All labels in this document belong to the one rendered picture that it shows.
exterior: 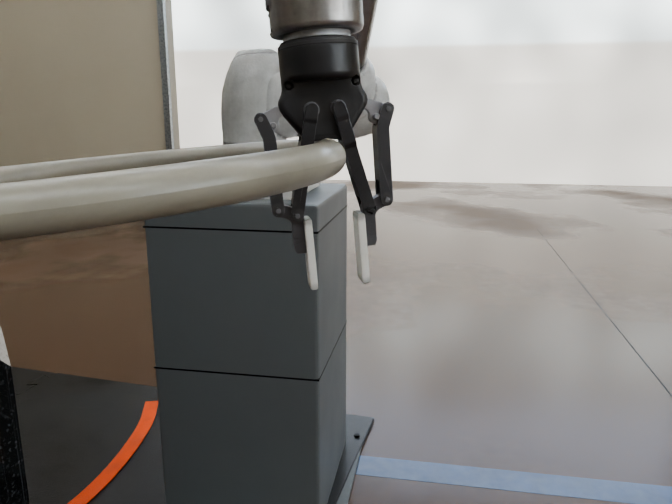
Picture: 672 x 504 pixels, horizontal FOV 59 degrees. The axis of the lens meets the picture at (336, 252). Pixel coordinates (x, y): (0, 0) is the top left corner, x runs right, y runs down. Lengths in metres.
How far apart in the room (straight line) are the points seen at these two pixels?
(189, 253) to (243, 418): 0.41
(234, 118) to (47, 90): 5.17
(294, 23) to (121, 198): 0.26
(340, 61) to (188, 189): 0.24
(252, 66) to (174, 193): 1.07
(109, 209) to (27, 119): 6.32
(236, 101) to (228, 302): 0.46
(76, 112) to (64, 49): 0.58
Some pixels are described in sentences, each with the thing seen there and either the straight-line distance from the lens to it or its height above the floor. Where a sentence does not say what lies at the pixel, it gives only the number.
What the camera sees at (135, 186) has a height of 0.95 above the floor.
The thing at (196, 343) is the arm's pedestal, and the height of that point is 0.47.
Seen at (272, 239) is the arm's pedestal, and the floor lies 0.72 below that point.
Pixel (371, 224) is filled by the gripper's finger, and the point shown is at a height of 0.88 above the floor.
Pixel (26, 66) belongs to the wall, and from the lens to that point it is 6.64.
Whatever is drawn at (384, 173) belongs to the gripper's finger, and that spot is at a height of 0.93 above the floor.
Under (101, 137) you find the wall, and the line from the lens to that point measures 6.22.
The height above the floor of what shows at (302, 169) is 0.95.
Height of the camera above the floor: 0.99
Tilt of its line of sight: 13 degrees down
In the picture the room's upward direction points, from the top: straight up
